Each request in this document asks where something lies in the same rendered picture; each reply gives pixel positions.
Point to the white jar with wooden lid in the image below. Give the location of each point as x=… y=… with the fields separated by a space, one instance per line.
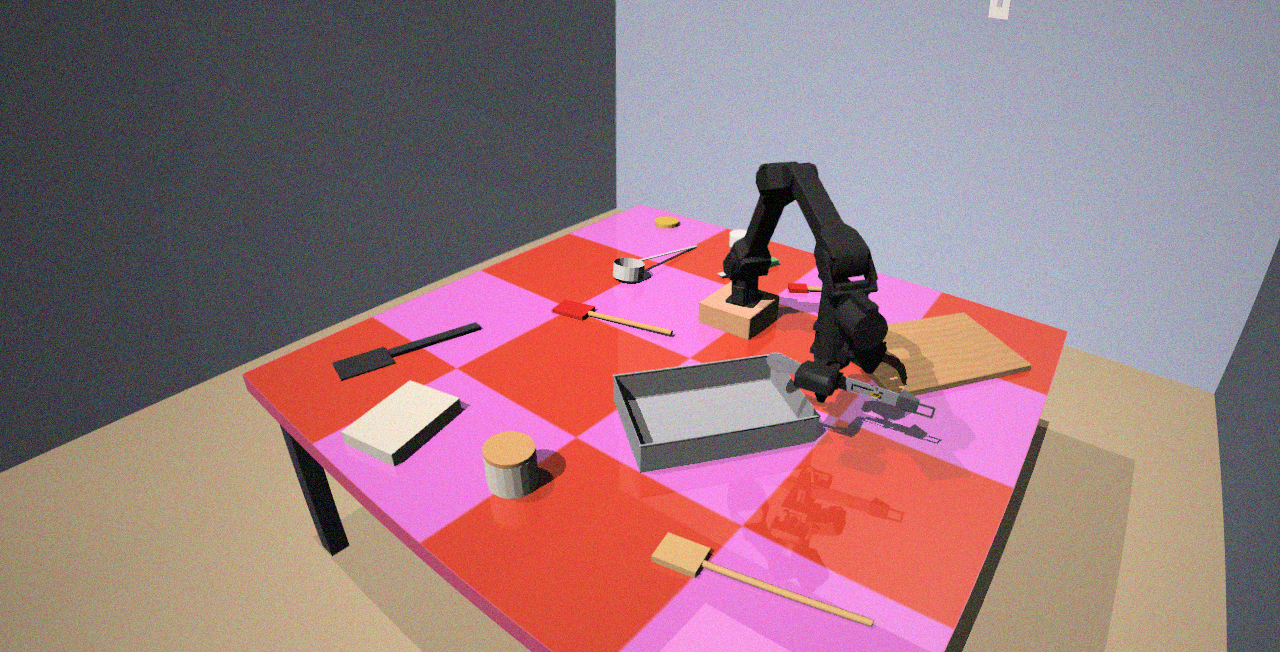
x=510 y=462

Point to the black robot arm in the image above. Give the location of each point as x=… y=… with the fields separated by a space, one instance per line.
x=840 y=252

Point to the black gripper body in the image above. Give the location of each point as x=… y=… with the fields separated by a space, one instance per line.
x=821 y=376

